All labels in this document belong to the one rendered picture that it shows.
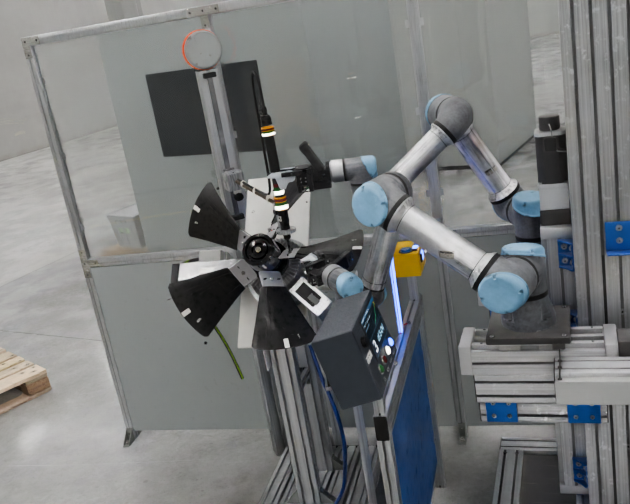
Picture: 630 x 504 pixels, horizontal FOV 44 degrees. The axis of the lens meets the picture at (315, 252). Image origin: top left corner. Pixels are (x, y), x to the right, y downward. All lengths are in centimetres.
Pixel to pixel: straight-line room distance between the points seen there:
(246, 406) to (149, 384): 51
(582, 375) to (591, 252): 37
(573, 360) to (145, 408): 247
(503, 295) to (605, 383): 35
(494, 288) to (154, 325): 219
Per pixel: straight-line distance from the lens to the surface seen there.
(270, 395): 362
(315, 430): 336
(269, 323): 258
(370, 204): 210
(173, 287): 274
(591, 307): 239
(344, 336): 181
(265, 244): 265
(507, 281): 201
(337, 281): 228
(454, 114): 249
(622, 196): 228
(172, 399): 401
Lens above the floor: 198
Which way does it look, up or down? 18 degrees down
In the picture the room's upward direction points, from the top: 10 degrees counter-clockwise
